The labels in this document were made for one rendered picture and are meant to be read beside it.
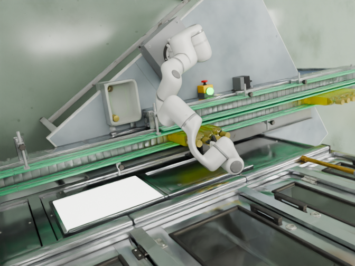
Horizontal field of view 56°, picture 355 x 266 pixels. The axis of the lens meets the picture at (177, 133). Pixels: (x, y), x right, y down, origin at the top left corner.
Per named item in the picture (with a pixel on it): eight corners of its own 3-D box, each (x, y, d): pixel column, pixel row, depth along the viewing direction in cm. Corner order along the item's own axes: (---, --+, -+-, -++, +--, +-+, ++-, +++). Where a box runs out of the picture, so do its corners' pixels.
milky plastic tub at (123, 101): (106, 124, 179) (112, 126, 171) (99, 83, 173) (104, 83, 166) (136, 117, 187) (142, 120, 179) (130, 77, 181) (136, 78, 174)
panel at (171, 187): (49, 207, 148) (65, 240, 119) (48, 200, 148) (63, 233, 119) (213, 154, 189) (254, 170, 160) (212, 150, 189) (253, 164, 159)
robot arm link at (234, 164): (211, 154, 122) (229, 136, 123) (201, 147, 132) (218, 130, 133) (235, 180, 127) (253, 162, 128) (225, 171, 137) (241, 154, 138)
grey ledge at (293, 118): (194, 148, 206) (204, 151, 196) (193, 134, 204) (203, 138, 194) (300, 116, 249) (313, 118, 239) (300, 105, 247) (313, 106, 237)
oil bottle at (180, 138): (168, 140, 185) (188, 148, 166) (166, 130, 183) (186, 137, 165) (176, 138, 187) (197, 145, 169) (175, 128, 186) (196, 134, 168)
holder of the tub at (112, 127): (108, 133, 181) (113, 136, 174) (99, 83, 174) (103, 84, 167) (137, 126, 188) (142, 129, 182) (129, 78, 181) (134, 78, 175)
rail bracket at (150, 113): (150, 133, 178) (160, 136, 167) (145, 102, 174) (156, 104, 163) (155, 131, 179) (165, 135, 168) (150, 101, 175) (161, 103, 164)
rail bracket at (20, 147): (18, 161, 157) (22, 173, 138) (9, 126, 153) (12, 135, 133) (28, 158, 159) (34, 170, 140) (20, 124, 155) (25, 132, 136)
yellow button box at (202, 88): (197, 96, 205) (204, 97, 199) (196, 84, 203) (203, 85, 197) (207, 94, 208) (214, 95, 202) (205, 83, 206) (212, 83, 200)
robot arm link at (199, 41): (186, 66, 167) (202, 65, 152) (175, 41, 162) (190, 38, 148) (201, 57, 170) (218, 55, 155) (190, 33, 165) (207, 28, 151)
